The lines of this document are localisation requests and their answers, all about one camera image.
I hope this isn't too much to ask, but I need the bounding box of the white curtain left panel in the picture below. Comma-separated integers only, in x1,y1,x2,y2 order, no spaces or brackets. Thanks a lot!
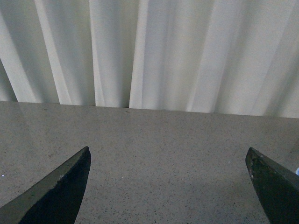
0,0,299,118

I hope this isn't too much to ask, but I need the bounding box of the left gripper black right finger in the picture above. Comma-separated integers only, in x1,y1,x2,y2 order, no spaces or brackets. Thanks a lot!
245,147,299,224

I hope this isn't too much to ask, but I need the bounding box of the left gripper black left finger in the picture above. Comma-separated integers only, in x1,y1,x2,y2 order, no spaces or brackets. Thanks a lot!
0,147,91,224

